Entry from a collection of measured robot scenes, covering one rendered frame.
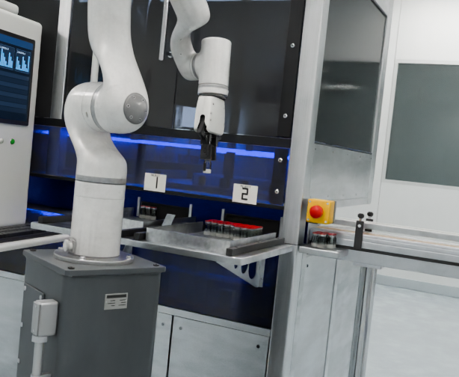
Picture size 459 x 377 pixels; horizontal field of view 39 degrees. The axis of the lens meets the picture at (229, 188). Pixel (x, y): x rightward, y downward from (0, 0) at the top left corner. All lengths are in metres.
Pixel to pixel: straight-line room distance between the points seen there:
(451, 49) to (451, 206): 1.50
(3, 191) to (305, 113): 1.09
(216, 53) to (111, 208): 0.54
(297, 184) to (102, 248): 0.73
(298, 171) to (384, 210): 4.65
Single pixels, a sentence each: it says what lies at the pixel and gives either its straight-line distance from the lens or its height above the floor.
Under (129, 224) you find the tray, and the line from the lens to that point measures 1.98.
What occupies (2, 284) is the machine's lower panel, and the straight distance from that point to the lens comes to 2.69.
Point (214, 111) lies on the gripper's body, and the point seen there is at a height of 1.25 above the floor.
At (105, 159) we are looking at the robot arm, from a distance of 1.52.
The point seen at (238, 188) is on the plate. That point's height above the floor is 1.03.
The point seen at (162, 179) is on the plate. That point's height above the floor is 1.03.
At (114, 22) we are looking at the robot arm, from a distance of 1.54.
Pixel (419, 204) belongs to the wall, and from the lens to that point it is 6.58.
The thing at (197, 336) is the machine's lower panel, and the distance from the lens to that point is 2.21.
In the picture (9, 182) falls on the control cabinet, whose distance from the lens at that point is 2.40.
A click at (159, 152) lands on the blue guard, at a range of 2.23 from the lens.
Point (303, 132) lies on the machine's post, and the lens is 2.02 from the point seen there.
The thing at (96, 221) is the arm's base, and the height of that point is 0.96.
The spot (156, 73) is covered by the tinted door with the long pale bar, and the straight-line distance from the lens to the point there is 2.28.
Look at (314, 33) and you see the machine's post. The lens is 2.05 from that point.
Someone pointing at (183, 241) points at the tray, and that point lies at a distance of 1.76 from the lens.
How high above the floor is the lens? 1.14
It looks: 3 degrees down
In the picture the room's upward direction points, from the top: 6 degrees clockwise
